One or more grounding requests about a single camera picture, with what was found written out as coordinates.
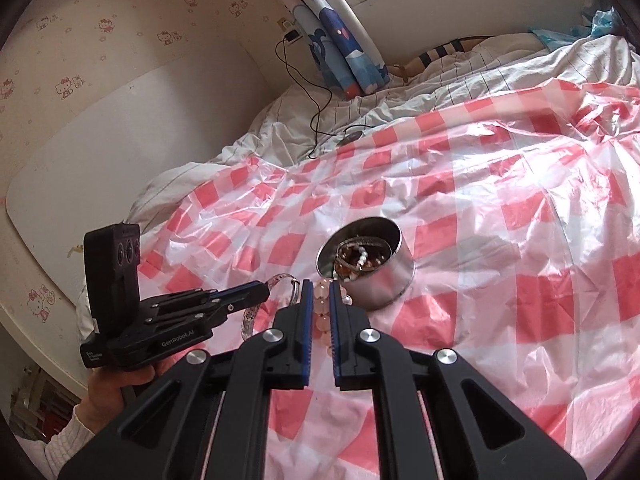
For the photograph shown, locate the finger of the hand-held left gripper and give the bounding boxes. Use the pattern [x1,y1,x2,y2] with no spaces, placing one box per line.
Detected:
[141,282,271,332]

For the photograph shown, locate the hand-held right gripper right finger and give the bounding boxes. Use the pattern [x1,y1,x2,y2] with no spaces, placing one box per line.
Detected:
[328,282,586,480]

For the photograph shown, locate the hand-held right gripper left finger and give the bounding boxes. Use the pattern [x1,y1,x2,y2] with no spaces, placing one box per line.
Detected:
[57,280,315,480]

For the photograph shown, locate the pink bead bracelet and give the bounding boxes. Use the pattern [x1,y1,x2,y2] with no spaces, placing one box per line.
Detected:
[311,277,353,356]

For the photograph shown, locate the translucent pink bangle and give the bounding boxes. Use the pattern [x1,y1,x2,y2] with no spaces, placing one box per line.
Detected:
[241,272,297,341]

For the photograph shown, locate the brown bead bracelet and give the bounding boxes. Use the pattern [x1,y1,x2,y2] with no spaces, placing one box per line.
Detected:
[334,255,361,282]

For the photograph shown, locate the round steel bowl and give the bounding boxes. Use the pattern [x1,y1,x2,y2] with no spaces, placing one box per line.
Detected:
[315,216,416,311]

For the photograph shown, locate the white pearl bracelet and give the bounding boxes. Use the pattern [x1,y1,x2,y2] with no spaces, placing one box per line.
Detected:
[350,245,373,281]

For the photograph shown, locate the person's left forearm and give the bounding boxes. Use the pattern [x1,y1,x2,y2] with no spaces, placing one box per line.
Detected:
[17,402,103,480]

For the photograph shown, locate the person's left hand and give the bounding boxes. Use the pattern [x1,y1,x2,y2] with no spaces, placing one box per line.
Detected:
[75,361,173,433]

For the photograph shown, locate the white headboard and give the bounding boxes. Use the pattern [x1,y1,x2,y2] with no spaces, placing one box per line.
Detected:
[5,50,273,396]

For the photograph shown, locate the cluttered shelf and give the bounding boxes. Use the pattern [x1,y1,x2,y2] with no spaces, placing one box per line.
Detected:
[7,362,83,443]

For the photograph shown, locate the red checked plastic sheet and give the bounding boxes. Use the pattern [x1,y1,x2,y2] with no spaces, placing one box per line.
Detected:
[137,77,640,480]

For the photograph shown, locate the blue printed curtain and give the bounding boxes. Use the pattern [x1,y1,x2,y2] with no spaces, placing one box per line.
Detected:
[245,0,392,100]

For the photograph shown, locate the white bed quilt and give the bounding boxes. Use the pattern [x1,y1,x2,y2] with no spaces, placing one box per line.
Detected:
[129,35,636,221]

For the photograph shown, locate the striped beige pillow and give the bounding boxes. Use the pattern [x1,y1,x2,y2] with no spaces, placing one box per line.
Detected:
[392,32,546,81]

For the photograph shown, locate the blue plastic bag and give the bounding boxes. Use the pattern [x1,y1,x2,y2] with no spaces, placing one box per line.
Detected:
[530,7,621,43]

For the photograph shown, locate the black charging cable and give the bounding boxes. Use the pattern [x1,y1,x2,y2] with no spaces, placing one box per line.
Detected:
[275,35,373,161]

